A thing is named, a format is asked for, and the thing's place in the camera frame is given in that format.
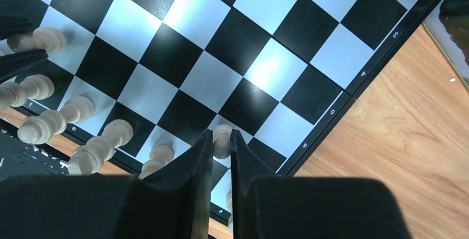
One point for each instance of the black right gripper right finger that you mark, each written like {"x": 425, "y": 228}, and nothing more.
{"x": 267, "y": 205}

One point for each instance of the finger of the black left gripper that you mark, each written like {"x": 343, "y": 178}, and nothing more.
{"x": 13, "y": 64}
{"x": 14, "y": 24}

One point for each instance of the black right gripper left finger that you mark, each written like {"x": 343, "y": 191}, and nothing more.
{"x": 173, "y": 202}

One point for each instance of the white chess piece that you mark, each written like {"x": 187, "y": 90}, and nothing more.
{"x": 90, "y": 157}

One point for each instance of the black white chess board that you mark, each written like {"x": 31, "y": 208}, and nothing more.
{"x": 282, "y": 72}

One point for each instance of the yellow metal tin box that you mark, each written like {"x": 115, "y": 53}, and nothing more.
{"x": 447, "y": 24}

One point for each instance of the white chess pawn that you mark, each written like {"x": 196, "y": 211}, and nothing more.
{"x": 48, "y": 38}

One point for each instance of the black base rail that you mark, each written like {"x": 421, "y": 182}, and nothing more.
{"x": 18, "y": 158}

